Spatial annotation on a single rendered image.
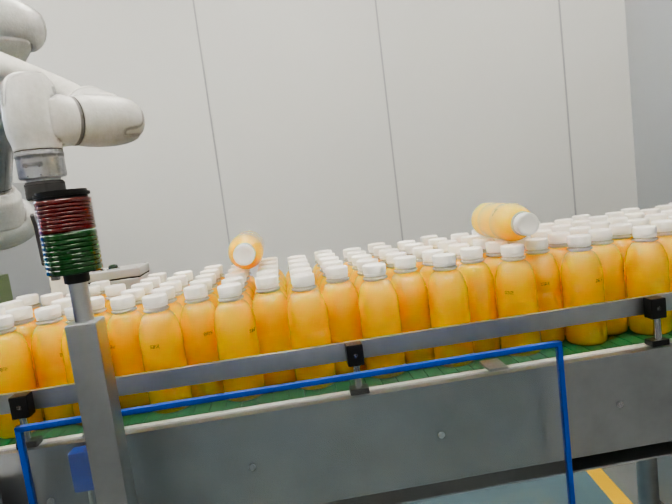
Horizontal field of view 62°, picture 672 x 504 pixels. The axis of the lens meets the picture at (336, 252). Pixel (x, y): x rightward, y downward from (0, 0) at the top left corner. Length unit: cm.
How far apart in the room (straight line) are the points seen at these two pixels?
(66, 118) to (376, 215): 273
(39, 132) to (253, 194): 265
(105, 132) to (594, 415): 108
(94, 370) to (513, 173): 341
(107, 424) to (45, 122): 67
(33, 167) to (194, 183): 267
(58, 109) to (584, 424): 112
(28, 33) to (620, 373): 160
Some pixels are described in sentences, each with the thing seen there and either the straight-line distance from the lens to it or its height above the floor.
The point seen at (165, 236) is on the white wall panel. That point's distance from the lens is 394.
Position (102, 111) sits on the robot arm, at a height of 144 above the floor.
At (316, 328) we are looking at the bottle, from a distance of 92.
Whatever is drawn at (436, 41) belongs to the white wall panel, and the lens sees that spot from 390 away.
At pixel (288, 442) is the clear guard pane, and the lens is 87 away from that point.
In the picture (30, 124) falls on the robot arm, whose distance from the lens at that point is 125.
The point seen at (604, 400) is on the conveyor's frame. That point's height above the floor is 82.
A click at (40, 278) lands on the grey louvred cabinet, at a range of 331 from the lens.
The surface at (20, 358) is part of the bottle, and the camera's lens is 102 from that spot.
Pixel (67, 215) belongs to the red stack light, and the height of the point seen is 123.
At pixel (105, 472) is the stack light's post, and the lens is 80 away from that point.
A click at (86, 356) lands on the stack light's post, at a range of 75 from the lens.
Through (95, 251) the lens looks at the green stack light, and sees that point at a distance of 73.
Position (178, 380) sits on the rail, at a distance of 92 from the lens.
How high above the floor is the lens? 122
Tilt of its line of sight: 6 degrees down
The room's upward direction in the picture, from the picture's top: 7 degrees counter-clockwise
